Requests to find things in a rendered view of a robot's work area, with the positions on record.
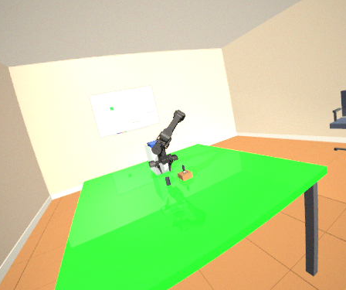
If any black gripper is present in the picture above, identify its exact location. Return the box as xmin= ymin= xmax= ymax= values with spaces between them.
xmin=148 ymin=150 xmax=178 ymax=174

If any orange block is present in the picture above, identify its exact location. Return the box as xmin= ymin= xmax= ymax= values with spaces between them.
xmin=178 ymin=170 xmax=193 ymax=182

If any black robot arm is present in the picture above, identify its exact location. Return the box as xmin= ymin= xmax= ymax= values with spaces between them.
xmin=151 ymin=110 xmax=185 ymax=165

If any dark grey cylinder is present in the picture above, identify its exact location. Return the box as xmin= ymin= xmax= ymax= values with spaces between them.
xmin=165 ymin=176 xmax=171 ymax=186

